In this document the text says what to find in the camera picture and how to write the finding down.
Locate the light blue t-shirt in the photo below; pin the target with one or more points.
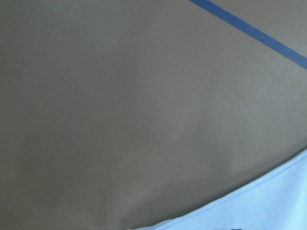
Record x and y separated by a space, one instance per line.
275 201

